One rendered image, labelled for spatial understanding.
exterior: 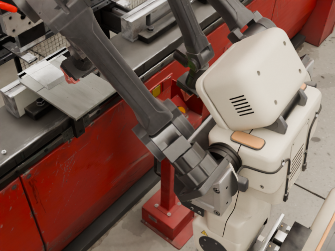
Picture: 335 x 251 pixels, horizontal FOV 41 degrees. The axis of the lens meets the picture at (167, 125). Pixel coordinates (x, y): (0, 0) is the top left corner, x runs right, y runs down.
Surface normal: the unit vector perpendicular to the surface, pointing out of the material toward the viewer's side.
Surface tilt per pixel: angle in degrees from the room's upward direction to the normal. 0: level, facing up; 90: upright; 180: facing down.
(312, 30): 90
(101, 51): 81
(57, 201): 90
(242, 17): 36
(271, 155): 14
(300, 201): 0
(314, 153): 0
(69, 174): 90
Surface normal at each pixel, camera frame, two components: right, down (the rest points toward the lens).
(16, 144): 0.02, -0.70
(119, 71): 0.48, 0.51
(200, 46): 0.62, 0.28
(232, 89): -0.57, 0.59
